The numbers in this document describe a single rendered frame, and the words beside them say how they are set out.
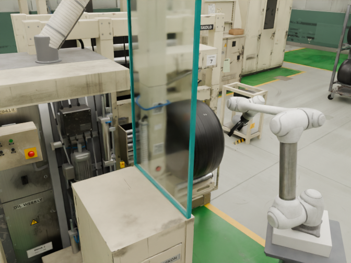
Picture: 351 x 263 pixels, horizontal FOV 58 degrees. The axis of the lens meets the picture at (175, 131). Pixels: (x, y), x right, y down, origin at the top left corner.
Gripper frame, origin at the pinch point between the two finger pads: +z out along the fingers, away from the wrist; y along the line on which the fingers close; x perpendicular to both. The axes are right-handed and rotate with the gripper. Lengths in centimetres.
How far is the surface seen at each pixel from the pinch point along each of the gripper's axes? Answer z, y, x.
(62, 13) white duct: -63, -109, 93
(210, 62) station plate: -39, -10, 46
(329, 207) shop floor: 71, 111, -112
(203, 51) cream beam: -47, -16, 52
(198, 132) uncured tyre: -29, -60, 4
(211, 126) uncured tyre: -30, -48, 3
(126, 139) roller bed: 19, -75, 45
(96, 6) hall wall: 451, 469, 768
